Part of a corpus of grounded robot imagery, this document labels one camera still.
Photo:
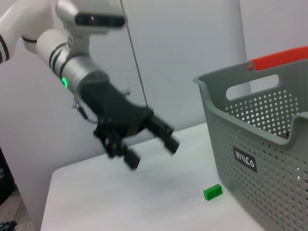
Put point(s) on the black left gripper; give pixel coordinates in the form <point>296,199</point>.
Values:
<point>113,108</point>

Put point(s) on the small green toy brick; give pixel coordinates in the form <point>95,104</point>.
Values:
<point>213,192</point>

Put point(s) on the white and silver left arm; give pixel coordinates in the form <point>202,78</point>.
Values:
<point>50,48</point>

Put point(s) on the grey-green perforated storage bin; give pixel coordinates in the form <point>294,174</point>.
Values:
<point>276,180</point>

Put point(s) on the black background equipment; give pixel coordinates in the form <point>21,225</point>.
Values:
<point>6,183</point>

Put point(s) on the black studded floor object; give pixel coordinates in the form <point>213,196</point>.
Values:
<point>7,225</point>

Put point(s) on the white robot head with camera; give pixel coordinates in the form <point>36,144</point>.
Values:
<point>96,14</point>

